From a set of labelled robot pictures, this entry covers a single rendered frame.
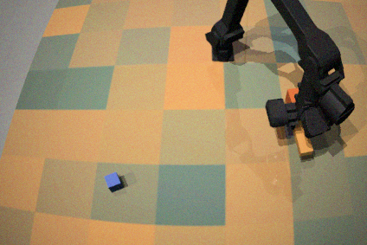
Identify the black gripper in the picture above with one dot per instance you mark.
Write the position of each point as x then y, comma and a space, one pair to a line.
280, 114

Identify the blue cube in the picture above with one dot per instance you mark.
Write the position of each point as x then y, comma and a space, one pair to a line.
113, 182

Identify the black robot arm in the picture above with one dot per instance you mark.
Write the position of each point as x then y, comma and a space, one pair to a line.
318, 55

